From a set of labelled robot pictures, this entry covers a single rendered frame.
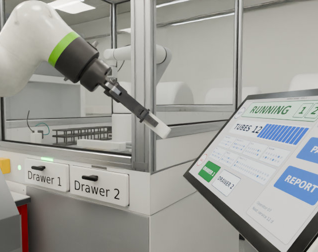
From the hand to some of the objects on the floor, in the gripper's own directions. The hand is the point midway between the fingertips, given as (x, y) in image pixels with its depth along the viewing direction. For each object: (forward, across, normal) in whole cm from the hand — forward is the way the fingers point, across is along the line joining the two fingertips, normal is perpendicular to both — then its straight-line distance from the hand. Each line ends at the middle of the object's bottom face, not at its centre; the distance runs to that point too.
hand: (156, 125), depth 70 cm
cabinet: (+68, +94, +89) cm, 146 cm away
